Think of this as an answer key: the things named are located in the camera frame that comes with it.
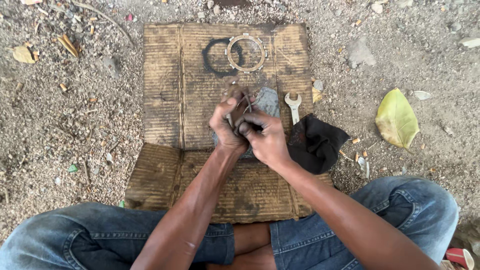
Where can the grey flat stone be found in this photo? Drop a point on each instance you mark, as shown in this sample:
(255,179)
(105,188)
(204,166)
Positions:
(268,101)

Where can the large yellow-green leaf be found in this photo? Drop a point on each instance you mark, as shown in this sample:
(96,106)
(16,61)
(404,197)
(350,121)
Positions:
(395,118)

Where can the small yellow leaf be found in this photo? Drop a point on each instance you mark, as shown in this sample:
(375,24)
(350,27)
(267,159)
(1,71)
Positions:
(317,94)

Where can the person's bare leg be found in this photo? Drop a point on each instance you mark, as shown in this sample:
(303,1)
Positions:
(253,247)

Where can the dry tan leaf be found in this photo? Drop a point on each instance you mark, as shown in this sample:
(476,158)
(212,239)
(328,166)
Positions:
(22,54)

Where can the person's left fingers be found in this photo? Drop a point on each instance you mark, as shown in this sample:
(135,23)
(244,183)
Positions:
(236,95)

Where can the grey embedded rock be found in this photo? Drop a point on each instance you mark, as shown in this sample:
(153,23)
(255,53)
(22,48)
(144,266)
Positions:
(359,52)

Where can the black greasy cloth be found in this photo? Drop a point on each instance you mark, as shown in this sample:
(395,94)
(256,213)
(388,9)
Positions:
(317,144)

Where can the person's left hand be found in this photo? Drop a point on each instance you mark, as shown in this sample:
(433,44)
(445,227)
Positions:
(225,129)

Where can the red and white sandal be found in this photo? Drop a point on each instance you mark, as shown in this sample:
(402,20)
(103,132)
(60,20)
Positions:
(459,258)

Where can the dry yellow curled leaf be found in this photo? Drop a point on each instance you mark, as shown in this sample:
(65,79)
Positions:
(68,45)

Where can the worn brown cardboard sheet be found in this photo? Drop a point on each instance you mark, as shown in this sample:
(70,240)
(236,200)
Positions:
(168,93)

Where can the person's right hand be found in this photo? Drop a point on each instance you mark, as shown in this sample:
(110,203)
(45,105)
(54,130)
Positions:
(268,140)

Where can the blue denim jeans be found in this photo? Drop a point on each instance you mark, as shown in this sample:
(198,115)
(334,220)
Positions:
(393,217)

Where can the pale white stone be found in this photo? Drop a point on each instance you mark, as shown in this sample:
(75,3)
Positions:
(470,42)

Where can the thin dry stick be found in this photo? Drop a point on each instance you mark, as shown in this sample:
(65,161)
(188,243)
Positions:
(108,20)

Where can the white shell shard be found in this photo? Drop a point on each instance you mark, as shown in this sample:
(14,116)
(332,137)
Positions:
(422,95)

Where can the silver open-end wrench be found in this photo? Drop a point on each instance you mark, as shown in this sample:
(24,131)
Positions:
(294,107)

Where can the small green scrap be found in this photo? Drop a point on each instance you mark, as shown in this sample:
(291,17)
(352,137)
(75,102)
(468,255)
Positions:
(72,168)

